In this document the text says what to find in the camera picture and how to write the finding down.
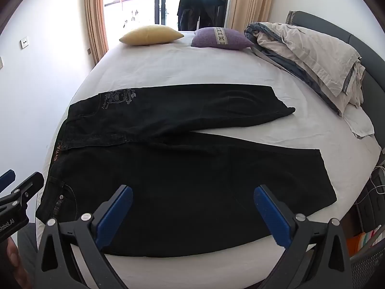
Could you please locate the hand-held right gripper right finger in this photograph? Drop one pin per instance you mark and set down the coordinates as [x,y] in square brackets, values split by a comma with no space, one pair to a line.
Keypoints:
[270,213]

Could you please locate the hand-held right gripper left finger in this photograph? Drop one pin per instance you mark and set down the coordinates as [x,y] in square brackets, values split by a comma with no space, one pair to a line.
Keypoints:
[114,216]

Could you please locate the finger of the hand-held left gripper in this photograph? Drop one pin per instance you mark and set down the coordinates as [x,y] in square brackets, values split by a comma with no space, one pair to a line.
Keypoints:
[28,185]
[7,177]

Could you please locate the black pants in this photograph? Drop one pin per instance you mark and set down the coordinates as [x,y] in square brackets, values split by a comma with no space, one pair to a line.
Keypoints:
[180,171]

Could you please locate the person's left hand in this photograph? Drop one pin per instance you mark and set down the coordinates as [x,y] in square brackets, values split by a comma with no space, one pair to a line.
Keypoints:
[11,257]

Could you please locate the striped colourful cloth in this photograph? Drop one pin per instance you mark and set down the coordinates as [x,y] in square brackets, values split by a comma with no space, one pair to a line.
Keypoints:
[370,237]

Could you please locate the dark bedside furniture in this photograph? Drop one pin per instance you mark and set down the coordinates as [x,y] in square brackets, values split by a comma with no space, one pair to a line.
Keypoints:
[374,207]

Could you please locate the beige and grey duvet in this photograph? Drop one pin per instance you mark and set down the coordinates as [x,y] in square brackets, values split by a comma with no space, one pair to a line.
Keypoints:
[306,54]

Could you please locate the bed with white sheet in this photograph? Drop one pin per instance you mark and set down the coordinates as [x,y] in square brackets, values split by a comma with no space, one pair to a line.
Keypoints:
[186,63]

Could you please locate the beige curtain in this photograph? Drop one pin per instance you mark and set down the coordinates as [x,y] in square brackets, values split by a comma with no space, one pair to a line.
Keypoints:
[94,15]
[249,0]

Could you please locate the purple pillow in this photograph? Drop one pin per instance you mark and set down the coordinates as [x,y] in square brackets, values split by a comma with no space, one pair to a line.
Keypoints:
[222,37]

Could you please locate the yellow pillow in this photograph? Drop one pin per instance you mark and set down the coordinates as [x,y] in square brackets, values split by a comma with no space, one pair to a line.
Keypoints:
[150,34]

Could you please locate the black framed glass door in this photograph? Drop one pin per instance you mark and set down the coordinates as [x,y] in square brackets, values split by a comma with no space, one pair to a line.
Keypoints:
[141,3]

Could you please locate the black garment on chair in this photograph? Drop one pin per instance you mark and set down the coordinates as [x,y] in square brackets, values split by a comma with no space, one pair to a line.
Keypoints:
[198,9]

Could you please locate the white wall socket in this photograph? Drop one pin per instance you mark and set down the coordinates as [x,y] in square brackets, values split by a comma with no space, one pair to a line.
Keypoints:
[25,42]

